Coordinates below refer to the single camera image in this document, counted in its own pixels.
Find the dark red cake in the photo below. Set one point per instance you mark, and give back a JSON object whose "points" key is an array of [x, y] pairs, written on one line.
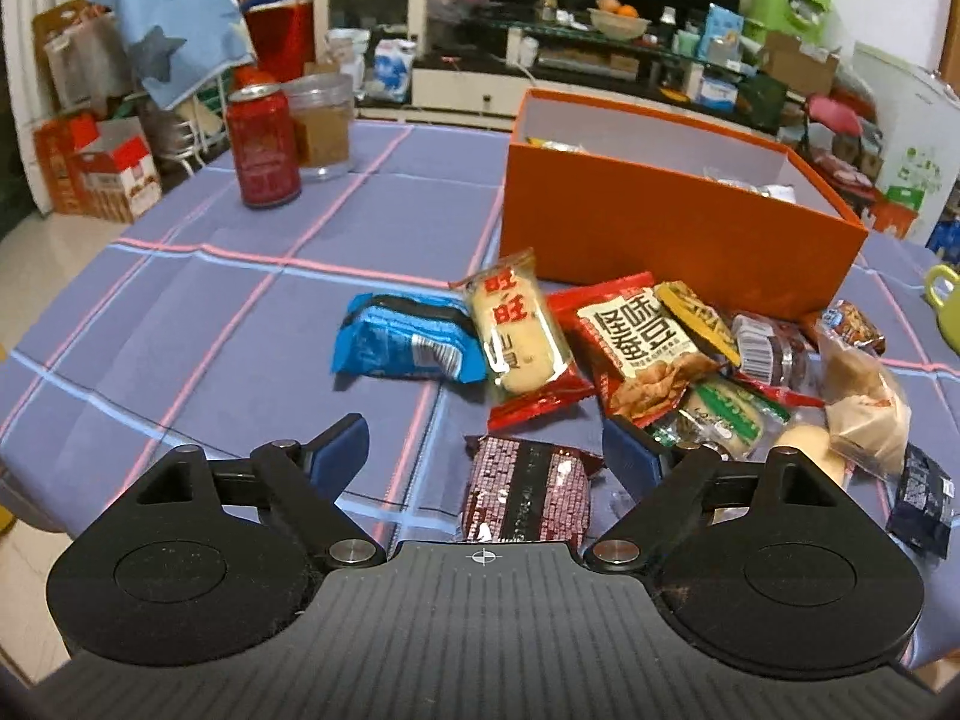
{"points": [[772, 352]]}

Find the white glass-door cabinet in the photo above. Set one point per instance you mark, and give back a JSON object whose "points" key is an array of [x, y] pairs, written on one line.
{"points": [[326, 15]]}

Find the brown cardboard box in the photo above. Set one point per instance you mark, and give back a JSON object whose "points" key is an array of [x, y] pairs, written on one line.
{"points": [[75, 60], [799, 64]]}

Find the white fridge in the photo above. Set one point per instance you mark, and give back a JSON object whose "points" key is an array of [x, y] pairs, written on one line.
{"points": [[907, 120]]}

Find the chair with pink cushion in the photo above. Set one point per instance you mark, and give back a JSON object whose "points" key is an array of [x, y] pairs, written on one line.
{"points": [[832, 116]]}

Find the clear plastic jar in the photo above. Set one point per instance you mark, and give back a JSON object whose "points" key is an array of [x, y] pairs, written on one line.
{"points": [[324, 135]]}

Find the beige bread packet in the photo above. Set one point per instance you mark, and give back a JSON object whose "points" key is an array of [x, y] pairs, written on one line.
{"points": [[862, 405]]}

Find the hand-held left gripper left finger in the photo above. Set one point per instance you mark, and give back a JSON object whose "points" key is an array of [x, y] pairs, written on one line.
{"points": [[341, 446]]}

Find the green mug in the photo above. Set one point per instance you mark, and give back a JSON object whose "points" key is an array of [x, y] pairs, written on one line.
{"points": [[946, 307]]}

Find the orange stool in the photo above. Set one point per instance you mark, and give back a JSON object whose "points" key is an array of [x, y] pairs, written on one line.
{"points": [[892, 217]]}

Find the orange cardboard box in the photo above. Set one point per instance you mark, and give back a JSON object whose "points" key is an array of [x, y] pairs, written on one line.
{"points": [[660, 240]]}

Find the green snack packet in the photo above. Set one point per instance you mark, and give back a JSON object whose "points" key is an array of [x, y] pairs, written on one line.
{"points": [[724, 409]]}

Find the yellow black snack packet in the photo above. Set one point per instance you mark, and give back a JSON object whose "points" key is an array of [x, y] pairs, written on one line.
{"points": [[697, 319]]}

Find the blue plaid tablecloth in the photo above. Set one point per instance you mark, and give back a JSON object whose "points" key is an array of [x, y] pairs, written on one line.
{"points": [[225, 300]]}

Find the red and white carton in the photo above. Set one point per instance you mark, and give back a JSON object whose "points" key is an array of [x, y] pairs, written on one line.
{"points": [[105, 172]]}

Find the blue fish-shaped cloth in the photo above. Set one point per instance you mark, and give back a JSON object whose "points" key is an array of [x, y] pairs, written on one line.
{"points": [[180, 7]]}

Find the round yellow cookie packet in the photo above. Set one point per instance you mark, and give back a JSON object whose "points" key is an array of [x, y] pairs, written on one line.
{"points": [[810, 442]]}

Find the maroon glitter snack packet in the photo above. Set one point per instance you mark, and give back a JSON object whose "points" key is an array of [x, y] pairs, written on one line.
{"points": [[525, 487]]}

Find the light blue box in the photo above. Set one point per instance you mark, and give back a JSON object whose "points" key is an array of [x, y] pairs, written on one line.
{"points": [[721, 34]]}

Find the red drink can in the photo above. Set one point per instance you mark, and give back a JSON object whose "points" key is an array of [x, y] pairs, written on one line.
{"points": [[262, 150]]}

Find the red bean snack packet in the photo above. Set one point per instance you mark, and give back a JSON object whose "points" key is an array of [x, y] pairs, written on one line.
{"points": [[637, 352]]}

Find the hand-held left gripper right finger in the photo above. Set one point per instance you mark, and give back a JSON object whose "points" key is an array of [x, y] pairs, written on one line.
{"points": [[634, 457]]}

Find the dark navy snack packet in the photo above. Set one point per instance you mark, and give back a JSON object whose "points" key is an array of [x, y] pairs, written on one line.
{"points": [[922, 499]]}

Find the fruit bowl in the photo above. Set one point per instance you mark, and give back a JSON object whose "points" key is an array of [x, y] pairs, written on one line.
{"points": [[619, 22]]}

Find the white and blue bag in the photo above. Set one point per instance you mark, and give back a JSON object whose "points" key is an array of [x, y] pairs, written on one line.
{"points": [[394, 67]]}

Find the white and black TV stand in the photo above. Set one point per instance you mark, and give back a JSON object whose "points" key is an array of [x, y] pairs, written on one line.
{"points": [[465, 86]]}

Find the small orange-brown snack packet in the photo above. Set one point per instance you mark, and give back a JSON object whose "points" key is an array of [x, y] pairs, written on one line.
{"points": [[855, 326]]}

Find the blue snack packet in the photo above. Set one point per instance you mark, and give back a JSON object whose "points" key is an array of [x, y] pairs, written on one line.
{"points": [[397, 337]]}

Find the red bag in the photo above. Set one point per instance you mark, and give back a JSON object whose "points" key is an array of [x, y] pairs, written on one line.
{"points": [[281, 41]]}

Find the clear red rice cracker packet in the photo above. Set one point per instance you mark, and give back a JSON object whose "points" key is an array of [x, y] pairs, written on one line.
{"points": [[517, 337]]}

